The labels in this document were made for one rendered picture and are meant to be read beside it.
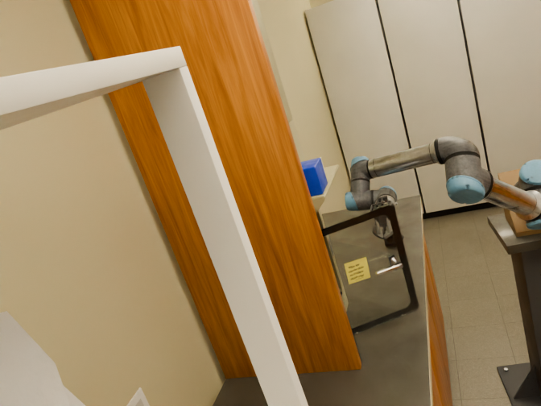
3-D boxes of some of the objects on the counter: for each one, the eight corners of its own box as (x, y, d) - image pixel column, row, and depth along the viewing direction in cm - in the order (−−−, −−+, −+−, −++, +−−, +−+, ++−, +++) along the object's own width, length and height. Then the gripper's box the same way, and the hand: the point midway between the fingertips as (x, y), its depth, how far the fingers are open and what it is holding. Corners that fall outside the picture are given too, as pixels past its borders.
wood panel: (225, 379, 167) (54, -36, 127) (229, 372, 170) (61, -36, 129) (361, 369, 150) (212, -115, 109) (361, 362, 153) (216, -112, 112)
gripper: (369, 198, 172) (365, 222, 153) (394, 193, 169) (392, 217, 150) (375, 219, 174) (370, 246, 155) (399, 215, 171) (398, 241, 152)
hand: (383, 238), depth 155 cm, fingers closed
